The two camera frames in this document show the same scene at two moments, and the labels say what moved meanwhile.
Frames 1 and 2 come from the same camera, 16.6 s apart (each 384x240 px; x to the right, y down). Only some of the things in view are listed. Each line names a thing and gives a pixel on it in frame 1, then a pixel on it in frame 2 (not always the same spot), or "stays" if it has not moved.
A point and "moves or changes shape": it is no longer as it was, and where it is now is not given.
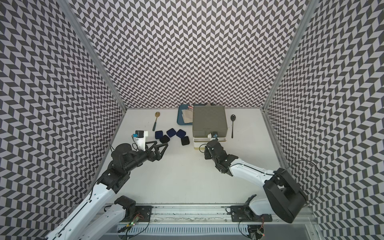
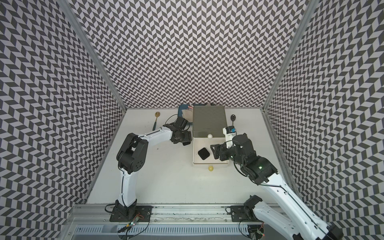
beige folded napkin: [187, 115] stays
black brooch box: [164, 139] moves or changes shape
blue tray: [180, 120] stays
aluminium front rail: [206, 214] stays
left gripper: [152, 157] -> [188, 137]
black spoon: [233, 118] stays
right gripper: [207, 153] -> [222, 148]
